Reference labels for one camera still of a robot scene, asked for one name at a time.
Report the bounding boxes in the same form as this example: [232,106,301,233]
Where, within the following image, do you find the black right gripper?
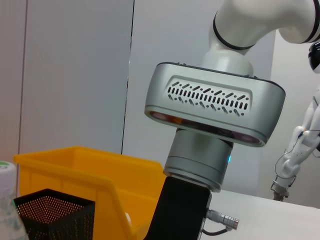
[141,175,213,240]

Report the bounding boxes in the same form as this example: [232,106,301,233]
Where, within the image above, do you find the clear green-label water bottle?
[0,159,30,240]

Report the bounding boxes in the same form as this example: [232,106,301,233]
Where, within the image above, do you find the black mesh pen holder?
[13,188,97,240]

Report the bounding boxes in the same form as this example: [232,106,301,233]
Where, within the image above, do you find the yellow plastic bin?
[12,145,168,240]

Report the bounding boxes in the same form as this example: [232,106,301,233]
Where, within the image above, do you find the right wrist cable with plug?
[201,208,241,236]

